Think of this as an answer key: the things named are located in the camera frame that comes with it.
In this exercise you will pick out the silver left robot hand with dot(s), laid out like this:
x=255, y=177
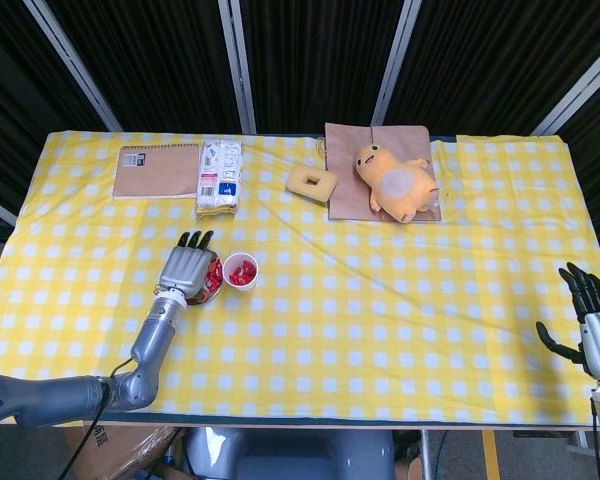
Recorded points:
x=187, y=270

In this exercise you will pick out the red candy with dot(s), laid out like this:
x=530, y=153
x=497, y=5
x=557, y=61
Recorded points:
x=237, y=278
x=248, y=269

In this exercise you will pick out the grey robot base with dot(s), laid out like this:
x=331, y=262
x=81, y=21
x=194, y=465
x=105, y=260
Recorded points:
x=290, y=455

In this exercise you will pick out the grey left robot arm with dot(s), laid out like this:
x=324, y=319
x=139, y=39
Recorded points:
x=152, y=340

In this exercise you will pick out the white paper cup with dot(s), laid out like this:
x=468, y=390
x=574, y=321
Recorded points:
x=252, y=285

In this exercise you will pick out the round steel plate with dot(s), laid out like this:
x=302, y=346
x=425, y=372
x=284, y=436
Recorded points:
x=212, y=297

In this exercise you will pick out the white plastic-wrapped pack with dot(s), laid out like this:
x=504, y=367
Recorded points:
x=220, y=175

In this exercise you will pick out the brown spiral notebook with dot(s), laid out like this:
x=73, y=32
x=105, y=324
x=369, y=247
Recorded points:
x=155, y=172

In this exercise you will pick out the yellow sponge with hole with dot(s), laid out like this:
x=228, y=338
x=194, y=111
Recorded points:
x=297, y=186

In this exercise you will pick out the yellow checkered tablecloth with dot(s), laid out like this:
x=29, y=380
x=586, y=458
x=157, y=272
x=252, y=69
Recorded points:
x=355, y=325

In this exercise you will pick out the brown cardboard box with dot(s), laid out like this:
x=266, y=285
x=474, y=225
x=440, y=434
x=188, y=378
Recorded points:
x=125, y=450

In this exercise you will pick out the brown paper bag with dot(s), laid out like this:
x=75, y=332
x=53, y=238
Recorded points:
x=345, y=160

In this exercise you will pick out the grey metal table leg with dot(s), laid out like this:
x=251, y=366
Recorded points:
x=426, y=455

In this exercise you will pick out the yellow plush toy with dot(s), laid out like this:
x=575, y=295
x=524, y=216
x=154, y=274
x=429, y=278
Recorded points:
x=400, y=190

